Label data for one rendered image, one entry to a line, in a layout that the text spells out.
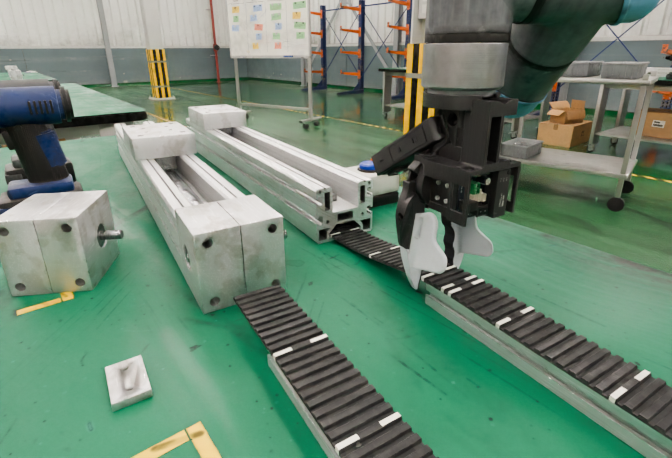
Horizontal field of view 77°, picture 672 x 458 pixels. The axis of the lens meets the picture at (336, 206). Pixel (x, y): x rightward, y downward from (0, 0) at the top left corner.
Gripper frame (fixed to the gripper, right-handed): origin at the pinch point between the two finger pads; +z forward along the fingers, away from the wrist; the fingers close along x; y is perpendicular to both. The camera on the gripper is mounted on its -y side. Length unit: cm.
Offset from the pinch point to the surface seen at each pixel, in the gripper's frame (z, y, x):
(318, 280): 3.1, -9.3, -9.8
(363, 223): 2.5, -20.2, 4.6
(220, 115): -9, -75, -1
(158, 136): -9, -51, -20
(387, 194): 1.1, -26.5, 14.3
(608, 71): -10, -121, 267
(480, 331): 2.0, 9.3, -2.0
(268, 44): -33, -572, 220
